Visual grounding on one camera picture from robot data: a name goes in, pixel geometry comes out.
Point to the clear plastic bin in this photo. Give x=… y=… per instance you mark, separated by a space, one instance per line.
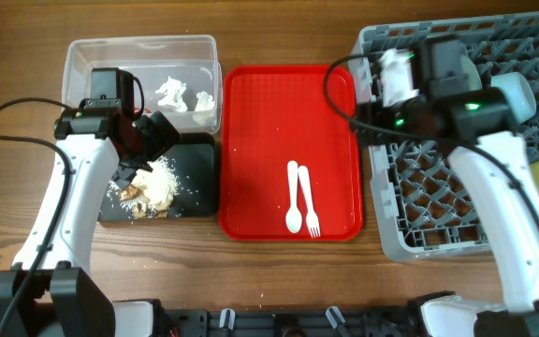
x=191 y=59

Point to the black plastic tray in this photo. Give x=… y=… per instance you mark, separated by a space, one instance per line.
x=194 y=163

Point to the rice and food scraps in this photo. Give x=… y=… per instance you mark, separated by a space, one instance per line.
x=150 y=194

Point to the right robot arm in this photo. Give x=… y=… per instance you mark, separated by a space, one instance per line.
x=485 y=151

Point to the white plastic spoon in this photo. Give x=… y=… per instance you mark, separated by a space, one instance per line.
x=293 y=217

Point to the white tissue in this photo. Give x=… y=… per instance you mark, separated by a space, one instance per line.
x=205 y=101
x=172 y=91

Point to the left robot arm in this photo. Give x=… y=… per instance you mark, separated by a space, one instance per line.
x=48 y=291

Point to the light blue bowl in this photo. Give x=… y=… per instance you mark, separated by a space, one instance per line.
x=518 y=93

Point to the red serving tray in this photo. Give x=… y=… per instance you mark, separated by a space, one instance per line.
x=274 y=115

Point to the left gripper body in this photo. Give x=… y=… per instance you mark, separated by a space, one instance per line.
x=152 y=140

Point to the white plastic fork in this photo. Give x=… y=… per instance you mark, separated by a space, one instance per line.
x=312 y=220

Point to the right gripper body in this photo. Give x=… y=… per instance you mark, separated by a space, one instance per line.
x=381 y=117

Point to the grey dishwasher rack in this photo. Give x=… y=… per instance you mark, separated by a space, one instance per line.
x=421 y=208

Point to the large light blue plate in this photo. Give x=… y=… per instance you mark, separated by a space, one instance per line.
x=469 y=68

